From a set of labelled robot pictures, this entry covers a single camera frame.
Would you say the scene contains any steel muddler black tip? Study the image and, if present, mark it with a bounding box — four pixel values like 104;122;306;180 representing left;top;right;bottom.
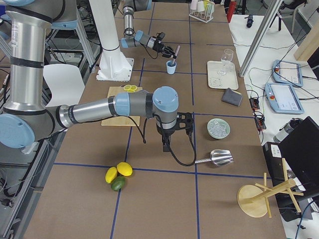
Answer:
170;45;180;67

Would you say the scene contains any steel ice scoop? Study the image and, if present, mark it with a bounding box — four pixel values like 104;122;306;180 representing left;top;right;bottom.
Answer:
195;149;234;167

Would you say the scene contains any green lime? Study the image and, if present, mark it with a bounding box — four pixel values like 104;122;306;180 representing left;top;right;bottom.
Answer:
111;176;126;191

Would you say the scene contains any clear wine glass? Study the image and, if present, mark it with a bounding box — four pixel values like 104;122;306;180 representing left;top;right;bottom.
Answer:
219;49;234;76

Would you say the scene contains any white chair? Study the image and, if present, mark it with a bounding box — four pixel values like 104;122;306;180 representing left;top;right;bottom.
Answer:
43;64;85;107

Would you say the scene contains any near blue teach pendant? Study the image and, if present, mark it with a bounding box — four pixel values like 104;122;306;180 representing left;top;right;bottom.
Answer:
265;83;305;115

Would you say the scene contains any aluminium frame post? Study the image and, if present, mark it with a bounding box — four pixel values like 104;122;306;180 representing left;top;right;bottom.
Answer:
239;0;282;77

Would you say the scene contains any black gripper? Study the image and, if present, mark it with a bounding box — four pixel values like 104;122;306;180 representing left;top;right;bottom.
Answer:
153;40;175;58
157;125;175;152

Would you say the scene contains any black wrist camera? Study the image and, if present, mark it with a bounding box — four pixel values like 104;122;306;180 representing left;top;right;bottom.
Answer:
157;32;165;41
174;112;193;134

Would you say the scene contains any black computer monitor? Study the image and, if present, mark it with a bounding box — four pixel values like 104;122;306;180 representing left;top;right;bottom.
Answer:
279;116;319;202

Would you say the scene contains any far blue teach pendant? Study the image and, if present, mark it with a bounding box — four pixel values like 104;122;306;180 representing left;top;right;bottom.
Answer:
272;60;304;87

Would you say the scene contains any red cylinder can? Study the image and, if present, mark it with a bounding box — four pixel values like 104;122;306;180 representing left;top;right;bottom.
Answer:
226;0;237;23

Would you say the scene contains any bamboo cutting board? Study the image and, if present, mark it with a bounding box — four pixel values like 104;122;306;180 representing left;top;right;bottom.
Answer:
101;86;143;126

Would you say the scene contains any pink plastic cup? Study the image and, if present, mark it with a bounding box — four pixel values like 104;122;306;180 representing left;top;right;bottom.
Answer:
190;0;198;10

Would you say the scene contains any cream bear tray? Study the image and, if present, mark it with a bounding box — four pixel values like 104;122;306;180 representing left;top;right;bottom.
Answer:
207;61;239;90

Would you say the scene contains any yellow lemon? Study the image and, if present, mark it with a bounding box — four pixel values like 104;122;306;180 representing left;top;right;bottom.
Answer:
116;162;133;177
105;167;118;184

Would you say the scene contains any green bowl of ice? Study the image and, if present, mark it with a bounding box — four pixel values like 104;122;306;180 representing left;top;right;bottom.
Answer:
207;119;230;139

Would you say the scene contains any dark grey folded cloth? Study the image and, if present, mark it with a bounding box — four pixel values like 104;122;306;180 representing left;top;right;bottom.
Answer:
221;88;243;107

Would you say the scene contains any white plastic cup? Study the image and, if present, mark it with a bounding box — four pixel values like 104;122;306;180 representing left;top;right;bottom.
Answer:
196;0;205;12

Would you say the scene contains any blue teach pendant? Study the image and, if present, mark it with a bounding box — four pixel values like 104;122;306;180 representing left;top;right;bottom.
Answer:
265;83;305;115
272;60;304;87

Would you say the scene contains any light blue plastic cup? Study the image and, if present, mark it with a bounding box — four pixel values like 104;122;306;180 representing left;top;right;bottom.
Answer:
166;60;177;75

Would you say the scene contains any yellow plastic cup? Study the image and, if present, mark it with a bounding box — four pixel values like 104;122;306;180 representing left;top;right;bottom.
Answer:
204;0;212;12

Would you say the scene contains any white wire cup rack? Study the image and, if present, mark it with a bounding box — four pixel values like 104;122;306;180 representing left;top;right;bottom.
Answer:
189;4;215;23

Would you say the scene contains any black camera cable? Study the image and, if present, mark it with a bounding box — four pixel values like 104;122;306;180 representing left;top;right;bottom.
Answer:
129;116;197;166

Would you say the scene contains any wooden cup tree stand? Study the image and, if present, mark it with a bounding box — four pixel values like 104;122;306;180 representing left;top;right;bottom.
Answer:
237;158;303;218

